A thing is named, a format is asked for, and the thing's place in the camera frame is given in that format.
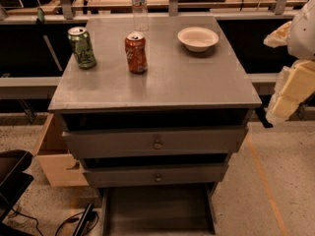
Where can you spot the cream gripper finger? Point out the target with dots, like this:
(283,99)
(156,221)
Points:
(278,37)
(292,87)

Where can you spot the red coke can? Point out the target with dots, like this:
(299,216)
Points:
(135,44)

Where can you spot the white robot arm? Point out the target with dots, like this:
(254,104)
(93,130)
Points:
(301,35)

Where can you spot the grey top drawer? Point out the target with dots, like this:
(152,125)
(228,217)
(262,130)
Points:
(125,143)

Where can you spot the grey drawer cabinet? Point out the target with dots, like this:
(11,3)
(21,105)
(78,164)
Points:
(180,91)

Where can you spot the open grey bottom drawer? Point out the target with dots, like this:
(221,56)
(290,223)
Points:
(166,210)

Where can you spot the grey middle drawer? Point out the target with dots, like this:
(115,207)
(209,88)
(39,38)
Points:
(156,175)

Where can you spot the green soda can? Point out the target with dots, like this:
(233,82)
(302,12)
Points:
(82,47)

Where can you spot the white bowl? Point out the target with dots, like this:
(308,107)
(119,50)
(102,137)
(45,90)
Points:
(198,39)

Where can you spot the clear plastic water bottle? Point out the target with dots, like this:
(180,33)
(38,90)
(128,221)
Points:
(140,14)

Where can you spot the black flat device on floor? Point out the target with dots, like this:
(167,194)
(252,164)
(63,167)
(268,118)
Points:
(86,218)

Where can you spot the light wooden box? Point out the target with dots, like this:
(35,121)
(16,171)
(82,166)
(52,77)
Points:
(58,164)

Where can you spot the black chair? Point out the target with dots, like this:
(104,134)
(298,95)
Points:
(13,182)

